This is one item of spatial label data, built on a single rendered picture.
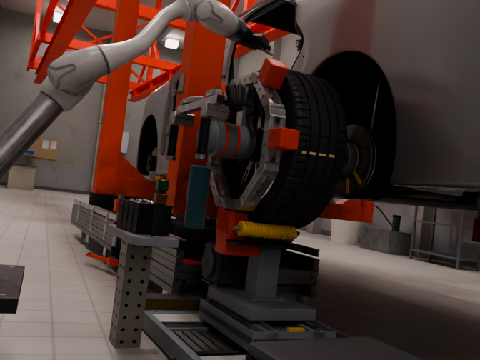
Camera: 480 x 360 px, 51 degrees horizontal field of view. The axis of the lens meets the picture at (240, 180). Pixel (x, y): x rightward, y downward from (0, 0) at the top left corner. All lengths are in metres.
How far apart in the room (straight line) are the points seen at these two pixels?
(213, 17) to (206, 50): 0.57
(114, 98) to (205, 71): 1.93
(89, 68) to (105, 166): 2.53
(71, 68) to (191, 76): 0.81
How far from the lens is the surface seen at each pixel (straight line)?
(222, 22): 1.93
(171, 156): 2.09
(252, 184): 1.85
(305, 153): 1.81
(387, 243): 8.56
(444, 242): 8.67
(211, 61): 2.46
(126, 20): 4.43
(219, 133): 1.94
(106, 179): 4.22
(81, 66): 1.74
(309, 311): 2.06
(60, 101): 1.87
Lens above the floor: 0.63
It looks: 2 degrees up
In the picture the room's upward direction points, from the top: 7 degrees clockwise
